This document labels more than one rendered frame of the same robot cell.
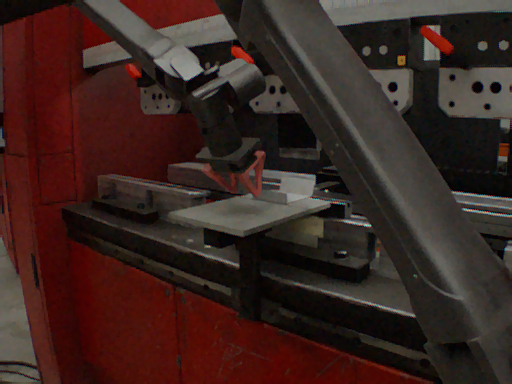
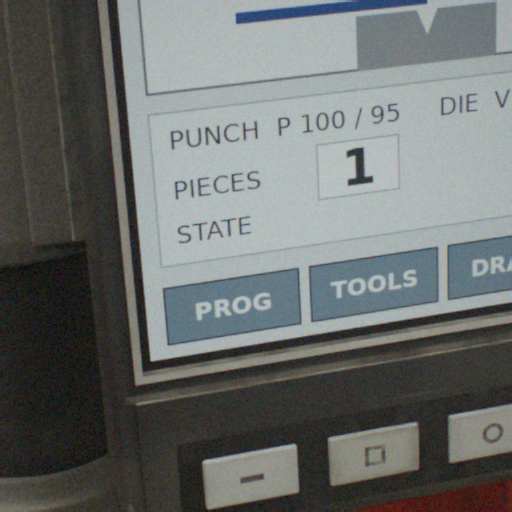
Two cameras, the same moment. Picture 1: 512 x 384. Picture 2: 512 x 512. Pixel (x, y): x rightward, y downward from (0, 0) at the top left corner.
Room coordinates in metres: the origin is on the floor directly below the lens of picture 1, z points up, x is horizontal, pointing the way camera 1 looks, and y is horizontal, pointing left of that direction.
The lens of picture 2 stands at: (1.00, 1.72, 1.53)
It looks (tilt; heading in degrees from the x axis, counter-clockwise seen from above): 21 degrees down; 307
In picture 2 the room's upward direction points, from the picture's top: 3 degrees counter-clockwise
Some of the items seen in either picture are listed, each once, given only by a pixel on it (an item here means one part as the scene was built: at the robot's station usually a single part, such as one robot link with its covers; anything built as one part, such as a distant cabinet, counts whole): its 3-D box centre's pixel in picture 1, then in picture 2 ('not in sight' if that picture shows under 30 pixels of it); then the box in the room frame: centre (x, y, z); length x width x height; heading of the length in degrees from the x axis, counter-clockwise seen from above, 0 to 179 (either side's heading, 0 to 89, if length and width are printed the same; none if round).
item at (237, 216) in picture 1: (253, 209); not in sight; (0.76, 0.01, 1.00); 0.26 x 0.18 x 0.01; 140
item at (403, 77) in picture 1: (377, 69); not in sight; (0.76, -0.22, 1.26); 0.15 x 0.09 x 0.17; 50
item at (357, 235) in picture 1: (318, 234); not in sight; (0.84, -0.13, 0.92); 0.39 x 0.06 x 0.10; 50
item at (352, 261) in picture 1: (297, 254); not in sight; (0.80, -0.08, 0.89); 0.30 x 0.05 x 0.03; 50
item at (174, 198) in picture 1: (146, 197); not in sight; (1.22, 0.33, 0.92); 0.50 x 0.06 x 0.10; 50
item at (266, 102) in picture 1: (289, 74); not in sight; (0.89, -0.07, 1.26); 0.15 x 0.09 x 0.17; 50
